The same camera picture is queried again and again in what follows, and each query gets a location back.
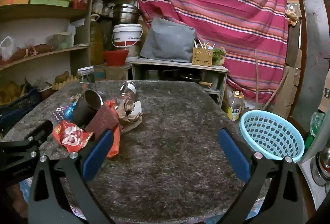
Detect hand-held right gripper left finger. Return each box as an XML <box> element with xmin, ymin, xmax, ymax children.
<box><xmin>28</xmin><ymin>129</ymin><xmax>114</xmax><ymax>224</ymax></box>

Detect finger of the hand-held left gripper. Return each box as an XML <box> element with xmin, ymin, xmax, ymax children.
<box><xmin>0</xmin><ymin>120</ymin><xmax>54</xmax><ymax>162</ymax></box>

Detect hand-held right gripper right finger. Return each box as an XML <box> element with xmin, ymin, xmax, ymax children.
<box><xmin>218</xmin><ymin>128</ymin><xmax>306</xmax><ymax>224</ymax></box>

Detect orange snack wrapper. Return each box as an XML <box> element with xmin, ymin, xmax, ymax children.
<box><xmin>104</xmin><ymin>100</ymin><xmax>121</xmax><ymax>159</ymax></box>

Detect purple candy blister pack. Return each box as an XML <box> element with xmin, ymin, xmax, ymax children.
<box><xmin>52</xmin><ymin>107</ymin><xmax>71</xmax><ymax>122</ymax></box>

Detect red snack wrapper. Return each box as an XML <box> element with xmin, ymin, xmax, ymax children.
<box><xmin>53</xmin><ymin>121</ymin><xmax>94</xmax><ymax>154</ymax></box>

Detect blue wrapper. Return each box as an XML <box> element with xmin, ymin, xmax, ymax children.
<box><xmin>64</xmin><ymin>102</ymin><xmax>78</xmax><ymax>121</ymax></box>

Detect dark cylindrical cup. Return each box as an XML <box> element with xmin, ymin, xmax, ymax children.
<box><xmin>72</xmin><ymin>90</ymin><xmax>104</xmax><ymax>128</ymax></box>

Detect light blue plastic basket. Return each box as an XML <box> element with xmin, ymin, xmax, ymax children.
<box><xmin>239</xmin><ymin>110</ymin><xmax>305</xmax><ymax>164</ymax></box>

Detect brown paper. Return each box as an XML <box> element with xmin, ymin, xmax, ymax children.
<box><xmin>117</xmin><ymin>99</ymin><xmax>143</xmax><ymax>133</ymax></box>

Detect white label clear jar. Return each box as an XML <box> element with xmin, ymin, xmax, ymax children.
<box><xmin>119</xmin><ymin>81</ymin><xmax>138</xmax><ymax>108</ymax></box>

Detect green label clear jar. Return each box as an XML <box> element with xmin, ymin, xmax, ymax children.
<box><xmin>77</xmin><ymin>66</ymin><xmax>96</xmax><ymax>85</ymax></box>

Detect blue plastic crate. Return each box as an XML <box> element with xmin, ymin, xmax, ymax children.
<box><xmin>0</xmin><ymin>87</ymin><xmax>42</xmax><ymax>132</ymax></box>

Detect dark small basket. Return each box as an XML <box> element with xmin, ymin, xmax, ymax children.
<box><xmin>39</xmin><ymin>82</ymin><xmax>56</xmax><ymax>99</ymax></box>

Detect yellow oil bottle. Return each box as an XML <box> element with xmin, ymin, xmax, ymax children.
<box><xmin>227</xmin><ymin>90</ymin><xmax>245</xmax><ymax>121</ymax></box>

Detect net bag of potatoes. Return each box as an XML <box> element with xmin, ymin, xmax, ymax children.
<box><xmin>0</xmin><ymin>81</ymin><xmax>21</xmax><ymax>104</ymax></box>

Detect egg carton tray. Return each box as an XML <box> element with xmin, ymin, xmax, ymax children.
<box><xmin>52</xmin><ymin>76</ymin><xmax>80</xmax><ymax>90</ymax></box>

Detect large potato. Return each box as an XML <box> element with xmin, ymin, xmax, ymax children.
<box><xmin>55</xmin><ymin>71</ymin><xmax>70</xmax><ymax>84</ymax></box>

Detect wooden stick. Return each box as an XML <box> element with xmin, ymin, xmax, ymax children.
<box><xmin>263</xmin><ymin>70</ymin><xmax>289</xmax><ymax>111</ymax></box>
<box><xmin>255</xmin><ymin>49</ymin><xmax>261</xmax><ymax>104</ymax></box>

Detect sweet potato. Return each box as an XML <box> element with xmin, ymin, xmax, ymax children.
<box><xmin>35</xmin><ymin>44</ymin><xmax>53</xmax><ymax>53</ymax></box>
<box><xmin>10</xmin><ymin>49</ymin><xmax>29</xmax><ymax>59</ymax></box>

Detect green plastic bag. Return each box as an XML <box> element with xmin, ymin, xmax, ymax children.
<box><xmin>305</xmin><ymin>113</ymin><xmax>326</xmax><ymax>149</ymax></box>

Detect dark pan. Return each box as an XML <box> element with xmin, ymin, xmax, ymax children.
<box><xmin>180</xmin><ymin>73</ymin><xmax>202</xmax><ymax>84</ymax></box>

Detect white plastic bag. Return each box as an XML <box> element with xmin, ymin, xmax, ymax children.
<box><xmin>0</xmin><ymin>36</ymin><xmax>14</xmax><ymax>60</ymax></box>

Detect clear plastic container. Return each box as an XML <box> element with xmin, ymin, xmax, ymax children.
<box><xmin>46</xmin><ymin>32</ymin><xmax>75</xmax><ymax>50</ymax></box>

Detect red plastic bowl basket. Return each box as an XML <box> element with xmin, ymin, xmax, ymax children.
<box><xmin>103</xmin><ymin>49</ymin><xmax>129</xmax><ymax>67</ymax></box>

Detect green leafy vegetables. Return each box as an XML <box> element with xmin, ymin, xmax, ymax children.
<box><xmin>213</xmin><ymin>47</ymin><xmax>227</xmax><ymax>66</ymax></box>

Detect yellow chopstick holder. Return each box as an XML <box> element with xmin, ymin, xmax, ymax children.
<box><xmin>193</xmin><ymin>41</ymin><xmax>216</xmax><ymax>67</ymax></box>

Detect low white cabinet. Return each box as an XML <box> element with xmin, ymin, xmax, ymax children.
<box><xmin>130</xmin><ymin>57</ymin><xmax>230</xmax><ymax>108</ymax></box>

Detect wooden shelf unit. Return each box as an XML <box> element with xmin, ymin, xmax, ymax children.
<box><xmin>0</xmin><ymin>0</ymin><xmax>104</xmax><ymax>111</ymax></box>

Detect white plastic bucket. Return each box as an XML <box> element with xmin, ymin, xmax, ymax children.
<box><xmin>112</xmin><ymin>23</ymin><xmax>143</xmax><ymax>48</ymax></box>

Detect green plastic tray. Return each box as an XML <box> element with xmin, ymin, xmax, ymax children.
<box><xmin>29</xmin><ymin>0</ymin><xmax>71</xmax><ymax>8</ymax></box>

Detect grey cushion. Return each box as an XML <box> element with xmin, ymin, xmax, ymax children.
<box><xmin>140</xmin><ymin>18</ymin><xmax>196</xmax><ymax>63</ymax></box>

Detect small red basket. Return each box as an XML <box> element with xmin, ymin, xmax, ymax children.
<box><xmin>70</xmin><ymin>0</ymin><xmax>91</xmax><ymax>10</ymax></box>

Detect white plastic jar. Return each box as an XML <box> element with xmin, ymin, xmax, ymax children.
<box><xmin>93</xmin><ymin>0</ymin><xmax>104</xmax><ymax>14</ymax></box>

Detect steel pot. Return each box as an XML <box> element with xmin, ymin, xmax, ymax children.
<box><xmin>112</xmin><ymin>3</ymin><xmax>141</xmax><ymax>26</ymax></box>

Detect red striped cloth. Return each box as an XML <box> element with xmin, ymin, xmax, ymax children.
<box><xmin>135</xmin><ymin>0</ymin><xmax>289</xmax><ymax>104</ymax></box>

